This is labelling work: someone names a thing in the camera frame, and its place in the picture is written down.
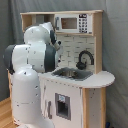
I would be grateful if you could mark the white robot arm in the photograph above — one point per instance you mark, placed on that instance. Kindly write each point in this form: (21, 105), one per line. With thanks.
(38, 54)

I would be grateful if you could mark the white cupboard door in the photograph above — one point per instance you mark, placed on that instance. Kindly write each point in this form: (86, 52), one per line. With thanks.
(64, 105)

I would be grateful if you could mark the grey toy sink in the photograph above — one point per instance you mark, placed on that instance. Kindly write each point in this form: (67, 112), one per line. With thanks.
(81, 74)

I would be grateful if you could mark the white toy microwave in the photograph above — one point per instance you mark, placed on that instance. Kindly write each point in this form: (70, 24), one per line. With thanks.
(73, 23)

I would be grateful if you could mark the wooden toy kitchen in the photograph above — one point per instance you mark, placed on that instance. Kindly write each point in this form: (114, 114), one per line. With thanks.
(70, 45)

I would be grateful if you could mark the black toy faucet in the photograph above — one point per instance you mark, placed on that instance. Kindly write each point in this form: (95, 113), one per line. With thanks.
(82, 64)

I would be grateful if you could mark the small metal pot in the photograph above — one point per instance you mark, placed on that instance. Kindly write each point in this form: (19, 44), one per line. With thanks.
(69, 73)

